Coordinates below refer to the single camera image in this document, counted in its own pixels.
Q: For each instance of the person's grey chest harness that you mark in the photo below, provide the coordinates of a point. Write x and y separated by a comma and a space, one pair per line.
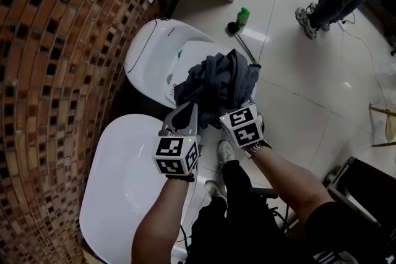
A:
331, 258

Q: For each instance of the black toilet brush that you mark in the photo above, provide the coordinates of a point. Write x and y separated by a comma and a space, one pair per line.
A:
233, 28

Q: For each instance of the person's black trousers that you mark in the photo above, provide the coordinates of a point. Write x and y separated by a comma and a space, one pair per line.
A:
241, 225

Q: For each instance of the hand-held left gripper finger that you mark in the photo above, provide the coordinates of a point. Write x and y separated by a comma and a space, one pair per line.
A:
168, 120
195, 120

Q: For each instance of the black equipment case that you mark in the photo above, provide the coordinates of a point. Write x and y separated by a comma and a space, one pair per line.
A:
371, 182

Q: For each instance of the person's right forearm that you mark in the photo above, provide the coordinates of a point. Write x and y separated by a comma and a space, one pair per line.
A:
287, 182

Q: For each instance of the wooden folding rack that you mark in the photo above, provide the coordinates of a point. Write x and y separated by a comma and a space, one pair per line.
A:
382, 111

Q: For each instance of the dark grey cloth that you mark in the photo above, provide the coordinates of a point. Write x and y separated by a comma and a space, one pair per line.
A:
216, 80

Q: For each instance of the metal wristwatch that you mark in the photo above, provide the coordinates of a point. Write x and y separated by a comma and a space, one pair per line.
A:
255, 150

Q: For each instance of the green plastic bottle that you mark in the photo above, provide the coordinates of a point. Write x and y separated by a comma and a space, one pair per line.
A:
242, 17

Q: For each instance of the person's left white shoe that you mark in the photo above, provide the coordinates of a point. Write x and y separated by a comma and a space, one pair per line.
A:
215, 188

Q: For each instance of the person's right white shoe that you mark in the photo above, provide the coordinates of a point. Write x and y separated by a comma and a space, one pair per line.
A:
226, 151

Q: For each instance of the black metal stand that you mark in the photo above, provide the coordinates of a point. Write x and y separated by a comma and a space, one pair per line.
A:
263, 192

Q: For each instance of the white toilet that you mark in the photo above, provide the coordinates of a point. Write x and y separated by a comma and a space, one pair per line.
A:
154, 55

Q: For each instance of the person's white shoe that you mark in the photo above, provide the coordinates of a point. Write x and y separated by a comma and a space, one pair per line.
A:
226, 151
215, 188

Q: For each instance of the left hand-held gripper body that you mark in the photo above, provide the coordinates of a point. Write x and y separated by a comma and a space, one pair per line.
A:
168, 148

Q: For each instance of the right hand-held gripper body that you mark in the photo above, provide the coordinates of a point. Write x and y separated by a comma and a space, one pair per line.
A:
244, 126

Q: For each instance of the person's black t-shirt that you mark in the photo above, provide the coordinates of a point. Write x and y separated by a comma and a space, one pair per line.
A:
340, 232

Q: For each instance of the person's left forearm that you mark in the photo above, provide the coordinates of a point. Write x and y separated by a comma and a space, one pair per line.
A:
161, 219

